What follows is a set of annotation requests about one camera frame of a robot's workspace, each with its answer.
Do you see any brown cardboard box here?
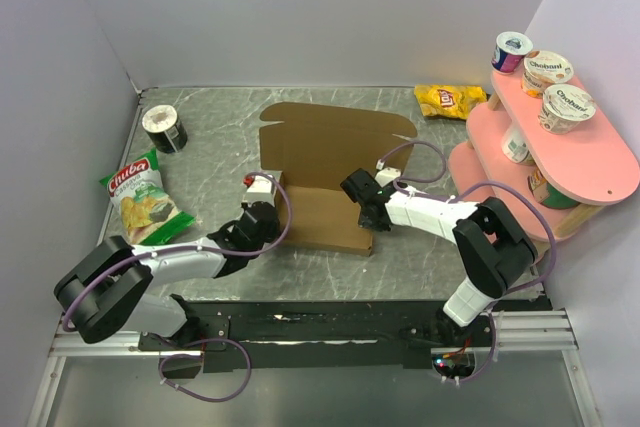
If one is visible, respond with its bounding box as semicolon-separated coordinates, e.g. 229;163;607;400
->
259;102;417;257

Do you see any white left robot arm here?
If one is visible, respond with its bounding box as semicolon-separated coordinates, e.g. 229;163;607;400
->
54;202;281;349

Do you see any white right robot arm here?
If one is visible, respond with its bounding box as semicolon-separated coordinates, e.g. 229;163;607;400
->
340;169;538;346

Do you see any green Chuba chips bag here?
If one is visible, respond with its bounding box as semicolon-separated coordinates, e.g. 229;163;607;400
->
100;148;195;246

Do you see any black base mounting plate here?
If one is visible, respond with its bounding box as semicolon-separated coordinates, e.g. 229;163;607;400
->
134;296;554;374

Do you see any yellow Lays chips bag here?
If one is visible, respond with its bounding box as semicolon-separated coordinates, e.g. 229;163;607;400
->
414;85;488;120

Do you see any black can white lid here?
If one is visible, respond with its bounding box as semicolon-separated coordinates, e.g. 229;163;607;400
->
142;104;188;154

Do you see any white cup middle shelf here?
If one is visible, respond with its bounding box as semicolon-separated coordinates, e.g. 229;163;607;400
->
501;123;535;166

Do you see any green can lower shelf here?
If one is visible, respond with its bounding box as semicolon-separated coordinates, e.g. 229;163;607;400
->
527;167;579;210

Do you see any pink three-tier shelf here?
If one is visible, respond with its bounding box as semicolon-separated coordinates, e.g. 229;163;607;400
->
448;71;639;241

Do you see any purple white yogurt cup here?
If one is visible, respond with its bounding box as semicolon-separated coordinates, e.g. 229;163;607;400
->
491;31;533;75

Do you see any Chobani yogurt cup rear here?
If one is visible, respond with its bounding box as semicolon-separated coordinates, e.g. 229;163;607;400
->
521;50;574;98

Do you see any chobani yogurt cup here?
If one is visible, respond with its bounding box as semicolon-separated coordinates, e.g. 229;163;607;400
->
538;84;597;135
521;50;574;98

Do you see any Chobani yogurt cup front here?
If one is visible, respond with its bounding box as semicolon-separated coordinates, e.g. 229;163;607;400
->
538;84;597;135

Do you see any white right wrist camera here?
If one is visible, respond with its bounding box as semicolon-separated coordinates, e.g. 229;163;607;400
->
374;159;402;187

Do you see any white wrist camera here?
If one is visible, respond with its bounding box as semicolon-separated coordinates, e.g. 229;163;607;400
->
374;159;402;187
242;174;276;206

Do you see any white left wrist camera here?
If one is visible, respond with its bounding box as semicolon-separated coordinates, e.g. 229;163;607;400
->
242;174;276;206

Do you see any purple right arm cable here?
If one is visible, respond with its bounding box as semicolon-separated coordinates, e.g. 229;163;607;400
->
379;140;559;384

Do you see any aluminium rail frame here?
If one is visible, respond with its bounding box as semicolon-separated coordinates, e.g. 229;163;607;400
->
27;266;601;427

